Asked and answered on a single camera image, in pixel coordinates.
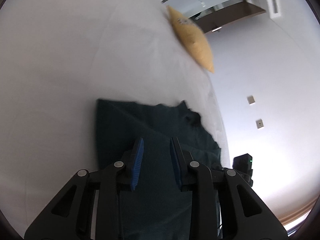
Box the upper wall switch plate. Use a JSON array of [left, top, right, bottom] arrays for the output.
[[247, 95, 255, 105]]

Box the yellow pillow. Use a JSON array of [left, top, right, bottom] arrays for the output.
[[167, 5, 214, 73]]

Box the dark brown wall shelf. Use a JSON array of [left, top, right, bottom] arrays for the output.
[[159, 0, 267, 34]]

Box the lower wall outlet plate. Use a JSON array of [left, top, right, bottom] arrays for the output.
[[256, 119, 264, 129]]

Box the dark green knit sweater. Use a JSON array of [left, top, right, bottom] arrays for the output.
[[95, 99, 221, 239]]

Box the white bed sheet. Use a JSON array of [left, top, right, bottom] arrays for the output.
[[1, 0, 229, 235]]

